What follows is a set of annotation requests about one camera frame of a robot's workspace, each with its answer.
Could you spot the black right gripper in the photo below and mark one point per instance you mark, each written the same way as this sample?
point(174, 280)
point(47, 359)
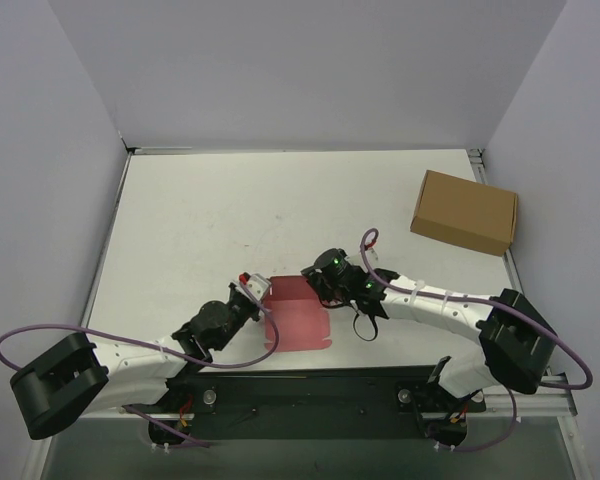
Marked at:
point(311, 279)

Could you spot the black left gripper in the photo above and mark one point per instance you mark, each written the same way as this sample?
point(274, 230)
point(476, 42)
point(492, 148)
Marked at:
point(250, 304)

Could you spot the pink paper box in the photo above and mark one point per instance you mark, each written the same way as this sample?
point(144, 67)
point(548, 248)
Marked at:
point(303, 324)

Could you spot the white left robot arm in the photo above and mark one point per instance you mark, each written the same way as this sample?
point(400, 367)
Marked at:
point(88, 371)

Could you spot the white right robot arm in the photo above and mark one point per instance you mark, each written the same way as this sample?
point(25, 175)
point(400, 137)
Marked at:
point(509, 351)

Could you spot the brown cardboard box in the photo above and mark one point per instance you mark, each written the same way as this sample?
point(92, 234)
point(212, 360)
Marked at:
point(465, 214)

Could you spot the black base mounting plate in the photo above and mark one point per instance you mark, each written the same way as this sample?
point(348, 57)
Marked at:
point(337, 404)

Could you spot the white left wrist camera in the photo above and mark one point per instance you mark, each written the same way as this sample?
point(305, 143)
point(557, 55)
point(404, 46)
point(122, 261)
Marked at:
point(257, 285)

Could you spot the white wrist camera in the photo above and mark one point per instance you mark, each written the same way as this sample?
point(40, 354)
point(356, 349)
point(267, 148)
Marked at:
point(370, 253)
point(257, 285)

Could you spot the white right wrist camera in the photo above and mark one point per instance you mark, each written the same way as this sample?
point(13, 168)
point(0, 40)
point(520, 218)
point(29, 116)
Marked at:
point(370, 253)

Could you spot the aluminium frame rail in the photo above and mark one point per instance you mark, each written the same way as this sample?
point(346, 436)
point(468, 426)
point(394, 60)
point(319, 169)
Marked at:
point(546, 402)

